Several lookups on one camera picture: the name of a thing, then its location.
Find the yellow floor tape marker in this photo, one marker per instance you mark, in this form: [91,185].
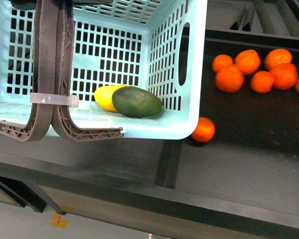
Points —
[58,222]

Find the black tangerine tray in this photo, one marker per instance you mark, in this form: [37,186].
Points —
[245,180]

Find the green avocado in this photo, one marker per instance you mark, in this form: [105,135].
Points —
[134,102]

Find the brown basket handle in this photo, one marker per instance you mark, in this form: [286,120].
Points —
[44,57]
[62,121]

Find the yellow mango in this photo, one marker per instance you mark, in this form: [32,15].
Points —
[103,96]

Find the white zip tie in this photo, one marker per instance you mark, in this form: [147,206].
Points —
[71,101]

